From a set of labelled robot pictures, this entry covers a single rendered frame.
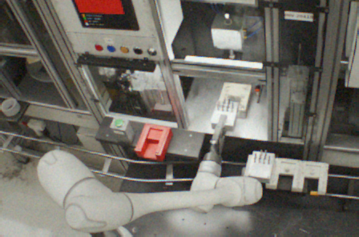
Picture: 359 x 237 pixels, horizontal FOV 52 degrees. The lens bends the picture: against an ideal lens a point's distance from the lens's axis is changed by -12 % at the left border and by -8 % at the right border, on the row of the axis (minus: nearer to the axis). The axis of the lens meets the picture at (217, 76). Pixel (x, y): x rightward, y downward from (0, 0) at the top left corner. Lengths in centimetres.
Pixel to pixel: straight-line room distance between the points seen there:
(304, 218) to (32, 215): 196
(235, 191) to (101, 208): 53
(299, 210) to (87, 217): 111
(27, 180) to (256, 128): 198
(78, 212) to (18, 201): 213
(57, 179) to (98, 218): 18
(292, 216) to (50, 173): 114
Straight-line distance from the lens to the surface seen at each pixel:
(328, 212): 191
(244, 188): 143
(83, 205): 107
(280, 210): 190
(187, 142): 184
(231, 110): 172
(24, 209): 313
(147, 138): 185
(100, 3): 142
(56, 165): 119
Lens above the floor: 243
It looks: 47 degrees down
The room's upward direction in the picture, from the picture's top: 9 degrees counter-clockwise
